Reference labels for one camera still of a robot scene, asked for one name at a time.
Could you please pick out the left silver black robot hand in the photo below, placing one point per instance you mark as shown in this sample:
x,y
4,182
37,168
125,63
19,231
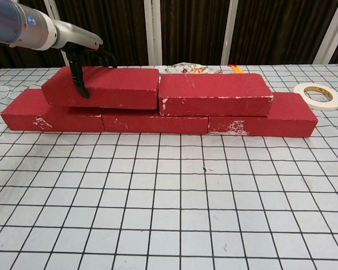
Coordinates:
x,y
76,35

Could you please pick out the red brick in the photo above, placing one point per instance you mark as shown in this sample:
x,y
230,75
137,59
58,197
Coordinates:
x,y
157,123
31,118
290,121
214,90
118,84

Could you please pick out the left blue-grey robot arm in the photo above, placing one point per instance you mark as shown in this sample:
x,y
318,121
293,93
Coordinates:
x,y
14,25

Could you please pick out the dark brown curtain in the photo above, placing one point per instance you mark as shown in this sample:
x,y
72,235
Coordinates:
x,y
186,28

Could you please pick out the white printed snack bag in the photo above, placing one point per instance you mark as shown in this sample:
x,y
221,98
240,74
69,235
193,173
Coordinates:
x,y
186,69

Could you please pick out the yellow rubber chicken toy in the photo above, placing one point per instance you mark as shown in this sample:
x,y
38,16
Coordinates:
x,y
236,69

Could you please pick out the white black checkered tablecloth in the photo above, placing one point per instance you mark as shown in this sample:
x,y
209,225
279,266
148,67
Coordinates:
x,y
214,211

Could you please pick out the white tape roll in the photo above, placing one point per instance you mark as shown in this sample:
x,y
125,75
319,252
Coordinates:
x,y
300,92

